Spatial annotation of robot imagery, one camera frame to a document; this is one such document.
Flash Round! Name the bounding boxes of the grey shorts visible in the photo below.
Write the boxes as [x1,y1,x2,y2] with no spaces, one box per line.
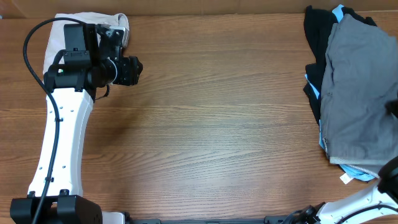
[320,14,397,175]

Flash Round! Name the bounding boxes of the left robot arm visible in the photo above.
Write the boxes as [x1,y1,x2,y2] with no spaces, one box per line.
[10,19,143,223]

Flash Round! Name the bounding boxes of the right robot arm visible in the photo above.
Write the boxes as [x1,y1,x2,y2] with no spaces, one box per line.
[292,95,397,223]

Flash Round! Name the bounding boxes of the beige folded garment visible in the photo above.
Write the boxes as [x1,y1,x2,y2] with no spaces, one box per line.
[43,12,129,73]

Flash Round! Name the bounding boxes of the black garment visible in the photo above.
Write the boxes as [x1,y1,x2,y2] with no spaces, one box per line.
[303,4,376,123]

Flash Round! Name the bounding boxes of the light blue garment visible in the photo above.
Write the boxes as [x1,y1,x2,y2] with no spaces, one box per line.
[304,4,377,182]

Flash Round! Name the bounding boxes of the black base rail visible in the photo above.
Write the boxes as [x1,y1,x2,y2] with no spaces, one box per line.
[126,216,293,224]

